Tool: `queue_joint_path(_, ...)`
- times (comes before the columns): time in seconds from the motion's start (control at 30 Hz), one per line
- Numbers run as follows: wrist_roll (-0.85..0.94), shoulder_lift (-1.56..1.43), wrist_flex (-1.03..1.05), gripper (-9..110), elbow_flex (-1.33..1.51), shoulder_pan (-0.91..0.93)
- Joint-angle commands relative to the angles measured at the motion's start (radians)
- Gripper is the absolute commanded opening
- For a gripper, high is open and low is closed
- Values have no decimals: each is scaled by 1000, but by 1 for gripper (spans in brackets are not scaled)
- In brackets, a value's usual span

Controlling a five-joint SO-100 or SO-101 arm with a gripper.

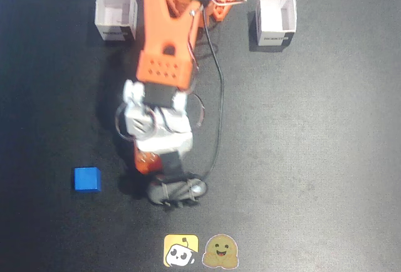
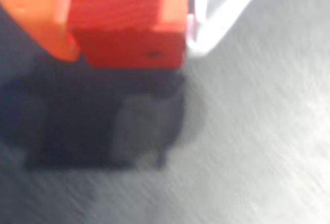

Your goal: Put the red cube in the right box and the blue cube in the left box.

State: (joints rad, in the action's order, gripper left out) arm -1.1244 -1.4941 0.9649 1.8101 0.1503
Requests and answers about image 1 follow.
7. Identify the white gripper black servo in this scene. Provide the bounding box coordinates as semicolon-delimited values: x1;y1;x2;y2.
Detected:
134;130;194;179

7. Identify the blue cube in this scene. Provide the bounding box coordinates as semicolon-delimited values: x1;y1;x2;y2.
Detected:
74;167;102;193

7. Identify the white open cardboard box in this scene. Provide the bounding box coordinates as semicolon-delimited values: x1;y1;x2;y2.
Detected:
95;0;138;42
255;0;297;46

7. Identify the yellow robot face sticker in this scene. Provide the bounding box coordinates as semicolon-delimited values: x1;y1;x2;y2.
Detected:
163;234;199;267

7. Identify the hugging face emoji sticker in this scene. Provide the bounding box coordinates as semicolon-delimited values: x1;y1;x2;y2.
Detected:
202;233;239;268

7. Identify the black oval wrist camera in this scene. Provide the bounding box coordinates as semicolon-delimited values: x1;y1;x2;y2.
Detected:
147;176;207;207

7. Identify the thin servo wire loop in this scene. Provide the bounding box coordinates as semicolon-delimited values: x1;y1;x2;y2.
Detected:
115;104;157;142

